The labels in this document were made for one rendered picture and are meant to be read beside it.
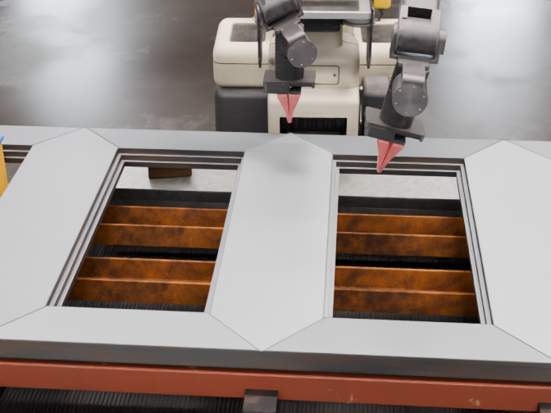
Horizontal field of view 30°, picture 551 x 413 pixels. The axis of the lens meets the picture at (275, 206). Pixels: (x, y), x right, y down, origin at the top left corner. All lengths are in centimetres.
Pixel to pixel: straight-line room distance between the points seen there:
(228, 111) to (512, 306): 135
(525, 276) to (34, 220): 88
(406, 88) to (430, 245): 54
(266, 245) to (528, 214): 49
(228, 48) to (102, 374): 134
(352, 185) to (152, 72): 250
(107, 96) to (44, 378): 295
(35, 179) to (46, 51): 302
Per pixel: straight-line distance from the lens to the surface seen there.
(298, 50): 194
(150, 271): 202
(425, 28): 169
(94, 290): 198
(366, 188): 234
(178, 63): 482
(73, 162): 212
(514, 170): 209
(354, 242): 209
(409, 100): 164
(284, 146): 214
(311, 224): 186
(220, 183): 236
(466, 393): 161
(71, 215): 193
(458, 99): 448
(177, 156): 214
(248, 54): 276
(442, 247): 210
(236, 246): 180
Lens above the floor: 182
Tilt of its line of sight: 30 degrees down
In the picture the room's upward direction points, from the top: straight up
